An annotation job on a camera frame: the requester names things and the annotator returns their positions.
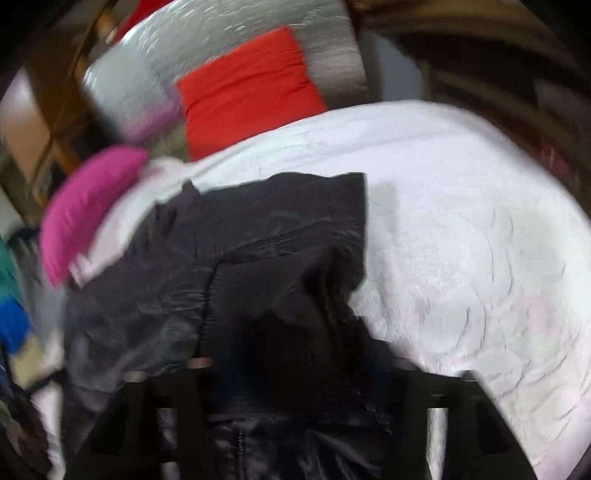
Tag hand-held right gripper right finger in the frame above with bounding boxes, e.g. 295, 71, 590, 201
390, 360, 539, 480

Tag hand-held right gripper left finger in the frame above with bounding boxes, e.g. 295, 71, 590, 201
74, 362, 209, 480

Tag black puffer jacket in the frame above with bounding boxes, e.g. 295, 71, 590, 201
62, 172, 430, 480

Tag grey garment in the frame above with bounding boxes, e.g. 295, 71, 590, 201
28, 258, 70, 333

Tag black shiny jacket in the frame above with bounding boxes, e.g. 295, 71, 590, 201
0, 383, 51, 480

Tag white blanket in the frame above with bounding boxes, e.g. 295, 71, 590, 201
34, 99, 591, 480

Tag blue jacket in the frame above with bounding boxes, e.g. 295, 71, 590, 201
0, 300, 33, 354

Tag magenta pillow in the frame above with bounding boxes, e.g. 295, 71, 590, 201
39, 145, 149, 289

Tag teal jacket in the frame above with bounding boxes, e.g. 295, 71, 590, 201
0, 240, 24, 305

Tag red pillow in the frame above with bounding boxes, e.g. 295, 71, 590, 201
176, 27, 328, 162

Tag silver foil board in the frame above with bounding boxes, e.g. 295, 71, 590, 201
83, 0, 368, 144

